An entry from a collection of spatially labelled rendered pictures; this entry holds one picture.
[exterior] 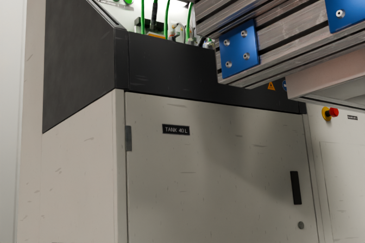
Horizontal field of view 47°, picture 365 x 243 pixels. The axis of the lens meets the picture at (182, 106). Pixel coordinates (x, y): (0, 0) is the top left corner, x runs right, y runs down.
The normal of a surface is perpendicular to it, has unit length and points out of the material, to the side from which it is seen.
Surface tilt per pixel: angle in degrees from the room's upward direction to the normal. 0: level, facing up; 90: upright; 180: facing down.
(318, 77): 90
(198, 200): 90
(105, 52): 90
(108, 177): 90
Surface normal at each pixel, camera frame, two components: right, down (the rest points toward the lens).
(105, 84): -0.82, -0.10
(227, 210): 0.56, -0.24
